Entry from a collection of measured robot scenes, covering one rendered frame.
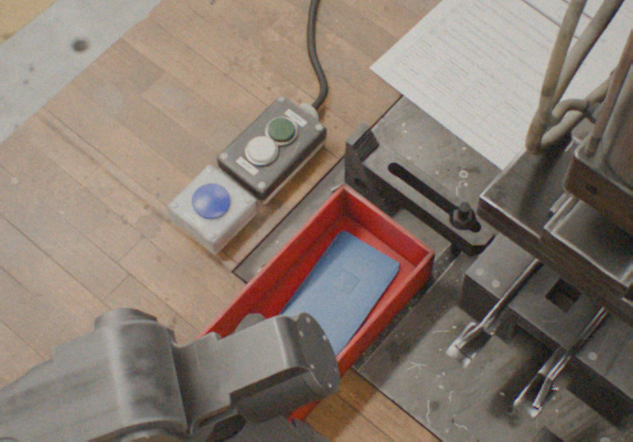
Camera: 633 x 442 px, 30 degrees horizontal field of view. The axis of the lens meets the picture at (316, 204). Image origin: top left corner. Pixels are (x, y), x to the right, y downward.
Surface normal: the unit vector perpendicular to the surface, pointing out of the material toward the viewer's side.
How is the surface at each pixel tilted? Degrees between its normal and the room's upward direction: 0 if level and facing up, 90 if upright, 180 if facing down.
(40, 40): 0
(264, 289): 90
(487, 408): 0
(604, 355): 0
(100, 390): 20
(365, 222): 90
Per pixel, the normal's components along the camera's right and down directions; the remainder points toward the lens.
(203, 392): -0.43, -0.30
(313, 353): 0.87, -0.40
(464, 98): 0.01, -0.45
